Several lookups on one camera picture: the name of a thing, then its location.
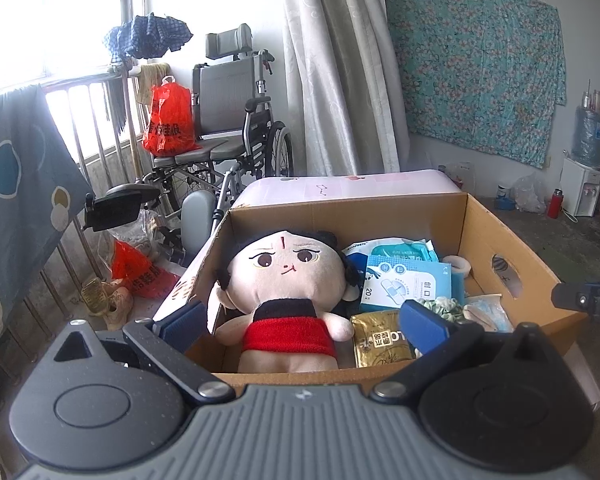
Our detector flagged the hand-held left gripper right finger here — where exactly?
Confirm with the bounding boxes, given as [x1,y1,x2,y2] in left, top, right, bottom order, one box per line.
[370,299,563,403]

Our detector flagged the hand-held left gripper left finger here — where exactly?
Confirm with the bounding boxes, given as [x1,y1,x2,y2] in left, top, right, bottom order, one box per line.
[55,300,236,406]

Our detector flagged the blue white bandage packet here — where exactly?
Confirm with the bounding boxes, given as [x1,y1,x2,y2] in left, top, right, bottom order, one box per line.
[359,255,453,313]

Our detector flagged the clear face mask packet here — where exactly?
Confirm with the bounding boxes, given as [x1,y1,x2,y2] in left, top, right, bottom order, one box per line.
[462,294,515,333]

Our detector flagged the teal wet wipes pack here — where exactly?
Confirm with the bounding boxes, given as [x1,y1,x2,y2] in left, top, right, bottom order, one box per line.
[341,237,440,266]

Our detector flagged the yellowish hanging cloth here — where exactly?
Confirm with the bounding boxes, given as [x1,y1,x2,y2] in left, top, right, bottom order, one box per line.
[135,62,171,106]

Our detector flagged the gold packet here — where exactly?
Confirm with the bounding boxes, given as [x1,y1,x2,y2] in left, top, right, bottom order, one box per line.
[350,310,418,368]

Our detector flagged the woven tan shoe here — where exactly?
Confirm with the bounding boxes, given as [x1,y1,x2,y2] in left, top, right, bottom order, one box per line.
[82,277,113,316]

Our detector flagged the metal window railing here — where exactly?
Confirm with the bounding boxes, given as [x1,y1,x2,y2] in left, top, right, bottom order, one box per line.
[0,72,146,361]

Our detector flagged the plush doll with red top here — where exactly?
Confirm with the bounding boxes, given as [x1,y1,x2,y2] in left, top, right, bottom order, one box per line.
[214,229,361,373]

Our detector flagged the dark blue printed cloth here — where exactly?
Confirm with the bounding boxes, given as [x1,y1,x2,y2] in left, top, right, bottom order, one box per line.
[0,82,93,321]

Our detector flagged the white tape roll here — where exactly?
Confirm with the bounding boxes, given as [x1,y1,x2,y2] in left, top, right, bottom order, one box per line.
[445,255,473,278]

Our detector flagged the clear plastic bag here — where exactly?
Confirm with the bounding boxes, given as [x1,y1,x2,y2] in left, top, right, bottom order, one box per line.
[510,174,548,213]

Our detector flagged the grey wheelchair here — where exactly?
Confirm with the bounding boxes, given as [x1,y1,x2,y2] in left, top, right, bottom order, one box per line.
[82,24,296,266]

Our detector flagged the green white scrunchie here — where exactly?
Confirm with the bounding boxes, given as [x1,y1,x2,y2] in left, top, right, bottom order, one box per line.
[420,296,468,326]

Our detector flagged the brown cardboard box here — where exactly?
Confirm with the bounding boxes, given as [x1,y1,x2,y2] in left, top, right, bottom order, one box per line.
[152,192,588,391]

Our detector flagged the small red plastic bag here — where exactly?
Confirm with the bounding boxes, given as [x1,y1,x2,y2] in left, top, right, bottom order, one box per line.
[111,240,181,298]

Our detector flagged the grey white curtain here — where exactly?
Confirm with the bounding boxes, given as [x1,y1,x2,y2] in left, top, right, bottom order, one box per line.
[280,0,411,178]

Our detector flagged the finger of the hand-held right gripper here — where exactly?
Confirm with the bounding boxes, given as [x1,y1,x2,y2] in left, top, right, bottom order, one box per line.
[552,281,600,311]

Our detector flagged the teal floral wall cloth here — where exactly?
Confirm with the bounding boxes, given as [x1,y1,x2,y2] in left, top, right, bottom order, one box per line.
[386,0,567,168]

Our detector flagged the blue checked cloth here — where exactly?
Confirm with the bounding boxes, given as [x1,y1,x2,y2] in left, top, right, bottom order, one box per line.
[104,14,193,61]

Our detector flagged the large red plastic bag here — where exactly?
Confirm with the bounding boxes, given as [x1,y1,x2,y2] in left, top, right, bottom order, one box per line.
[141,76,203,157]

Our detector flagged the white water dispenser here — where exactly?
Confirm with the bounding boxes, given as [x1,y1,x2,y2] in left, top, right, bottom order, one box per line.
[560,157,600,218]

